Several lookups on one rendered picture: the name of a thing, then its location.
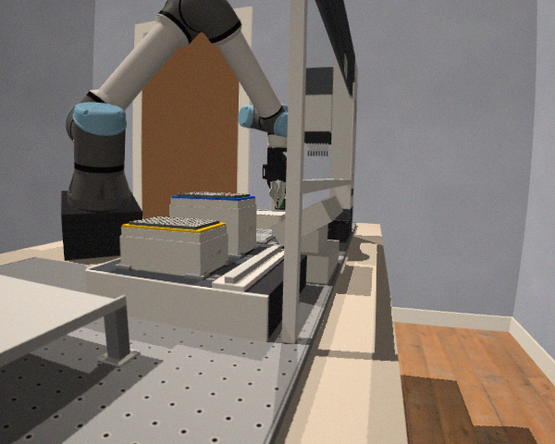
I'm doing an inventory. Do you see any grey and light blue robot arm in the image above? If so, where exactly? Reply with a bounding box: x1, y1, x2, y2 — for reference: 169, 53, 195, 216
66, 0, 288, 211

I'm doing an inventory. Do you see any grey tip rack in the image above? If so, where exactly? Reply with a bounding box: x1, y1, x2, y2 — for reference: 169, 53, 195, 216
119, 216, 228, 277

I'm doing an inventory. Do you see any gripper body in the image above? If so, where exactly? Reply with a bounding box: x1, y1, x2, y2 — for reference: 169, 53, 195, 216
263, 147, 287, 181

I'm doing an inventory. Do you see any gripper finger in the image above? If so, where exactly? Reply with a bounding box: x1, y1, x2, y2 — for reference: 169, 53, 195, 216
267, 179, 278, 209
277, 179, 286, 209

